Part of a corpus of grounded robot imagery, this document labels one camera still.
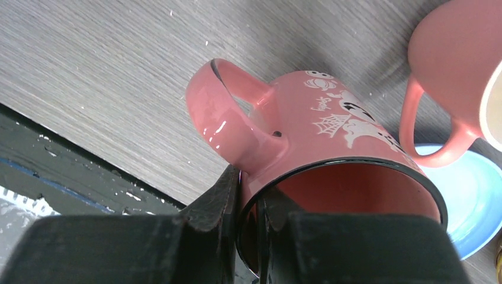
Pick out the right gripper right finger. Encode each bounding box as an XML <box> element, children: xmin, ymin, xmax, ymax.
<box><xmin>256</xmin><ymin>188</ymin><xmax>302</xmax><ymax>283</ymax></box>

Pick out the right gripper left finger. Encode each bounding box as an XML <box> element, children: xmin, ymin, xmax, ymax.
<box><xmin>178</xmin><ymin>165</ymin><xmax>240</xmax><ymax>283</ymax></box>

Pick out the pink patterned cup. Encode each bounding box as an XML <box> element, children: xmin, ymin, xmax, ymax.
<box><xmin>185</xmin><ymin>59</ymin><xmax>448</xmax><ymax>273</ymax></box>

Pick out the blue plate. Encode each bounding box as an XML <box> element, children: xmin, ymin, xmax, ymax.
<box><xmin>421</xmin><ymin>150</ymin><xmax>501</xmax><ymax>260</ymax></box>

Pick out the pink mug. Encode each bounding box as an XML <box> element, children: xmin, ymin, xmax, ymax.
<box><xmin>399</xmin><ymin>1</ymin><xmax>501</xmax><ymax>167</ymax></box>

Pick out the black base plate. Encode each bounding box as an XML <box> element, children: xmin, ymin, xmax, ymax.
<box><xmin>1</xmin><ymin>105</ymin><xmax>185</xmax><ymax>215</ymax></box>

